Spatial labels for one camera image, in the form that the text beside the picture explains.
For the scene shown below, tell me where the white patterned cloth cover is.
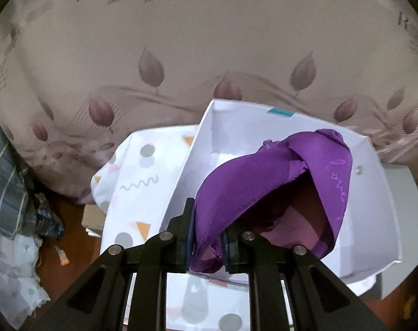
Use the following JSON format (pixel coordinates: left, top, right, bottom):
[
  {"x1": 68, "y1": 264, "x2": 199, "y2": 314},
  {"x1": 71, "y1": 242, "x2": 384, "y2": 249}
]
[{"x1": 90, "y1": 123, "x2": 379, "y2": 331}]

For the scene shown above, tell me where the white XINCCI shoe box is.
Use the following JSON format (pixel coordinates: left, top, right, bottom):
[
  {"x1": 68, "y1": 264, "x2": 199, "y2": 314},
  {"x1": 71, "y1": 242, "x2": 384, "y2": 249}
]
[{"x1": 165, "y1": 99, "x2": 402, "y2": 283}]

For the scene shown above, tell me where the grey plaid blanket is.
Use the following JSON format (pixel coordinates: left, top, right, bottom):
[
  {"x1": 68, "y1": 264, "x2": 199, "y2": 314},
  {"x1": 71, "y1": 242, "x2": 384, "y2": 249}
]
[{"x1": 0, "y1": 125, "x2": 36, "y2": 238}]

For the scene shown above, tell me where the white sheer patterned fabric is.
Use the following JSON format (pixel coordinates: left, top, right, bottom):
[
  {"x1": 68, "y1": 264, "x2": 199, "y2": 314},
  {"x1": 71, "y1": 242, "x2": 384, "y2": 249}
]
[{"x1": 0, "y1": 234, "x2": 50, "y2": 330}]

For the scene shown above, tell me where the dark blue plastic bag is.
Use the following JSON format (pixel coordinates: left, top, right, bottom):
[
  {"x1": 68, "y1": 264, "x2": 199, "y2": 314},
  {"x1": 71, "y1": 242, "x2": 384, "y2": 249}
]
[{"x1": 34, "y1": 193, "x2": 65, "y2": 240}]

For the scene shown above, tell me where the cardboard box beside nightstand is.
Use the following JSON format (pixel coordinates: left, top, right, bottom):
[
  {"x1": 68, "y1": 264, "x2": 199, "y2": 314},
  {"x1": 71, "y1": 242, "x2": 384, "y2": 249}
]
[{"x1": 81, "y1": 204, "x2": 106, "y2": 237}]

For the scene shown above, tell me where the purple underwear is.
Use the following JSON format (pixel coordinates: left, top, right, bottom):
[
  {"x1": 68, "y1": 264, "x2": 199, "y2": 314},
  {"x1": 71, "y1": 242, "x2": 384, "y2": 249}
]
[{"x1": 190, "y1": 129, "x2": 352, "y2": 273}]

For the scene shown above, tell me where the orange snack wrapper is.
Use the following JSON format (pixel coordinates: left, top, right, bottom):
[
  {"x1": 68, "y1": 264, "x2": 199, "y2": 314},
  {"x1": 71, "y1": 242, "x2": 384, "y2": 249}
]
[{"x1": 54, "y1": 246, "x2": 70, "y2": 266}]

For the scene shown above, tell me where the beige leaf-pattern bedding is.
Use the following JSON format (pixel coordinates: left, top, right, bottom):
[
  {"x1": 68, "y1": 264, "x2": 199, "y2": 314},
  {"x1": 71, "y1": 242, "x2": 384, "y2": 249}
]
[{"x1": 0, "y1": 0, "x2": 418, "y2": 200}]

